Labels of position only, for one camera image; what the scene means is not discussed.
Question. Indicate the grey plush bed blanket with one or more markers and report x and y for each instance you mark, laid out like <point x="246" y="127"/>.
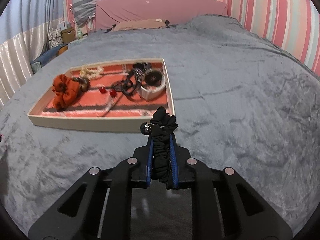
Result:
<point x="240" y="101"/>

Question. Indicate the black hair tie red cherries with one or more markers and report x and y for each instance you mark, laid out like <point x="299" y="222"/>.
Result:
<point x="136" y="73"/>

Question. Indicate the brown cardboard box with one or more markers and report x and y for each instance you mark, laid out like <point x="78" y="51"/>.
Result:
<point x="68" y="35"/>

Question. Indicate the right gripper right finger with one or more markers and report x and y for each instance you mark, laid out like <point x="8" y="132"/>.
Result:
<point x="224" y="205"/>

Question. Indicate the orange red scrunchie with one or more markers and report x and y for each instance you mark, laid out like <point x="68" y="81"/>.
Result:
<point x="66" y="91"/>

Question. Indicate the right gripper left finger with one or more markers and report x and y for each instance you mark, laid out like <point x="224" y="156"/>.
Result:
<point x="98" y="204"/>

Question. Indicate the gold silver wrist watch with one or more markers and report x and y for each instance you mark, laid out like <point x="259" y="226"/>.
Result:
<point x="152" y="85"/>

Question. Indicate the blue folded cloth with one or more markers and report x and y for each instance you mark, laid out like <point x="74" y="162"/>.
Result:
<point x="38" y="63"/>

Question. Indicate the beige pillow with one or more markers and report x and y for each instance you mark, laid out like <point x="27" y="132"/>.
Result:
<point x="155" y="23"/>

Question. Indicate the white tray brick-pattern liner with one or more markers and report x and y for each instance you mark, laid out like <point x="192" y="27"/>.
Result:
<point x="97" y="111"/>

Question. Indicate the black hair claw clip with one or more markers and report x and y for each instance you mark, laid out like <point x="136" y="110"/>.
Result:
<point x="129" y="87"/>

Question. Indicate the white shiny curtain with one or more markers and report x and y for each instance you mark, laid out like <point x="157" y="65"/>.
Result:
<point x="16" y="54"/>

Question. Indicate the beige satin scrunchie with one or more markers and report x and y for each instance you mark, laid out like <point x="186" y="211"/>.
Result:
<point x="91" y="73"/>

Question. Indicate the pink headboard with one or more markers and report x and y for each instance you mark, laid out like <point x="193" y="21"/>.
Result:
<point x="111" y="12"/>

